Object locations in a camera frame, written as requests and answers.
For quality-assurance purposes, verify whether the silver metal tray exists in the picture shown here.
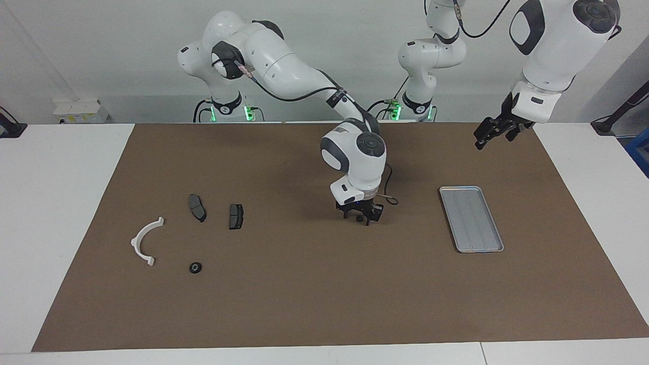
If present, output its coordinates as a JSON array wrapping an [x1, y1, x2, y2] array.
[[439, 186, 504, 253]]

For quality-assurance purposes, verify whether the brown table mat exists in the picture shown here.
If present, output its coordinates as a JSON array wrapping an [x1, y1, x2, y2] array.
[[31, 122, 649, 352]]

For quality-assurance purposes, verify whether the black stand foot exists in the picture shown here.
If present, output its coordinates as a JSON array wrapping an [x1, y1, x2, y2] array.
[[591, 81, 649, 136], [0, 106, 27, 138]]

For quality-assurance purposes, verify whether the blue box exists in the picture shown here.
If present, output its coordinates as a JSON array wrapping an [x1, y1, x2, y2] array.
[[625, 133, 649, 178]]

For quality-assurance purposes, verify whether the curved dark grey brake pad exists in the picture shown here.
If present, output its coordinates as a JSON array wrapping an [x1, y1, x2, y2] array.
[[188, 194, 207, 223]]

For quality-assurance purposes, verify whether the white power strip box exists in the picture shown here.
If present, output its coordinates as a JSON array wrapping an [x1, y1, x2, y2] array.
[[53, 99, 110, 125]]

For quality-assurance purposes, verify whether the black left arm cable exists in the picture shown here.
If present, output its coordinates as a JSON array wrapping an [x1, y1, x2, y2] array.
[[453, 0, 513, 40]]

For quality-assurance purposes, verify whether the black left base cable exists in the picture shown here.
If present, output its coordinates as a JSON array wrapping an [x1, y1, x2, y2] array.
[[362, 76, 410, 121]]

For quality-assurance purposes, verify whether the black base cable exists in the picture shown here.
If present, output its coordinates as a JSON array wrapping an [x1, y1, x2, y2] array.
[[362, 76, 410, 121], [193, 99, 213, 123]]

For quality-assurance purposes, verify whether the black right base cable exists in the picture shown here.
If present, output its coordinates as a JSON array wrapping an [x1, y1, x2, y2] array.
[[193, 99, 213, 123]]

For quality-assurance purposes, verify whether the white semicircular plastic bracket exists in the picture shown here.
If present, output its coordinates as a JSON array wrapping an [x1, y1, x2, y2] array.
[[131, 217, 165, 267]]

